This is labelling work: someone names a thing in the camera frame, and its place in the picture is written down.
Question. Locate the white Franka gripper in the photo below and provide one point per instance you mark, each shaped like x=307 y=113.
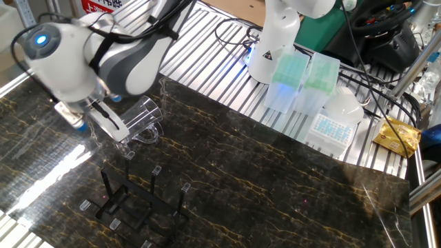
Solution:
x=101 y=120

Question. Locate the brown cardboard sheet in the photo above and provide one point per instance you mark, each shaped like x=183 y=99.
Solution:
x=241 y=8

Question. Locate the green pipette tip box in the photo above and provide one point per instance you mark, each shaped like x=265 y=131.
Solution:
x=322 y=74
x=289 y=72

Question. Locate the white translucent plastic container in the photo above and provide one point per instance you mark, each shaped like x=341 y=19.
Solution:
x=329 y=132

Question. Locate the white translucent plastic bowl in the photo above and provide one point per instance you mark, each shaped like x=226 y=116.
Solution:
x=344 y=105

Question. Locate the gold foil snack packet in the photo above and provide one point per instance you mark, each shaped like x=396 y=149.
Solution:
x=396 y=136

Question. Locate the black steering wheel controller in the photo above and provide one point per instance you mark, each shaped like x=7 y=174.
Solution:
x=389 y=44

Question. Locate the silver wrist camera blue caps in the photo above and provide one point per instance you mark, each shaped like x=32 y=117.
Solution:
x=69 y=115

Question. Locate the aluminium frame post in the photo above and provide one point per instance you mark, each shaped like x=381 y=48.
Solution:
x=413 y=65

